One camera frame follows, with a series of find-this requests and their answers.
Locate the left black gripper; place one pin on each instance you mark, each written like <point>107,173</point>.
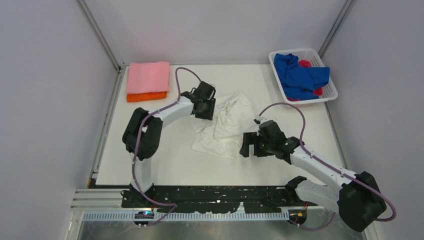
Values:
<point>207,116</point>

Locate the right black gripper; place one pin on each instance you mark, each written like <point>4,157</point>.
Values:
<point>249,138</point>

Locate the white printed t shirt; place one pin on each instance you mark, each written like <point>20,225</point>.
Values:
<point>222,136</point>

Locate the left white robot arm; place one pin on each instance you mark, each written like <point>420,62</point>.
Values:
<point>143,133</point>

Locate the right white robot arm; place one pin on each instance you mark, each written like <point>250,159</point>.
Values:
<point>356,198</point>

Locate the folded pink t shirt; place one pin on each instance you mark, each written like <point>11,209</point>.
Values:
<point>151,77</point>

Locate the folded orange t shirt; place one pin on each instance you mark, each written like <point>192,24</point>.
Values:
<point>142,97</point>

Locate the blue t shirt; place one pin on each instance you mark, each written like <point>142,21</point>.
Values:
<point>283,64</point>

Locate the white plastic basket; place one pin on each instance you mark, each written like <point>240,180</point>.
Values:
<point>308,54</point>

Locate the red t shirt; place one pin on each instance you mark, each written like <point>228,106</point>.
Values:
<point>306,63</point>

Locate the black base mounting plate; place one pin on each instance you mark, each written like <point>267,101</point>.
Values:
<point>212,199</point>

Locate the white slotted cable duct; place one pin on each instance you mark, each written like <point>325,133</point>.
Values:
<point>150,216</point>

